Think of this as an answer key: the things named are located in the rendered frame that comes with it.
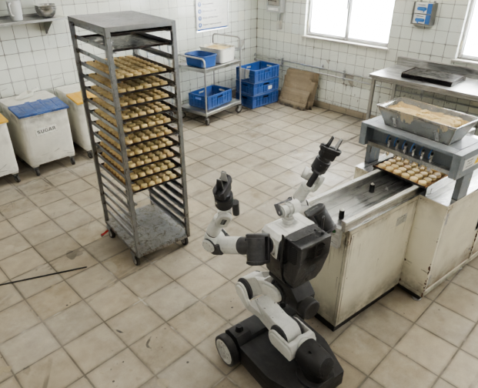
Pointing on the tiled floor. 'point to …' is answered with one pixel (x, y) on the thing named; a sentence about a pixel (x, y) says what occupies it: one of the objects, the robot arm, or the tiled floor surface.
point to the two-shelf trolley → (213, 84)
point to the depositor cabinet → (446, 228)
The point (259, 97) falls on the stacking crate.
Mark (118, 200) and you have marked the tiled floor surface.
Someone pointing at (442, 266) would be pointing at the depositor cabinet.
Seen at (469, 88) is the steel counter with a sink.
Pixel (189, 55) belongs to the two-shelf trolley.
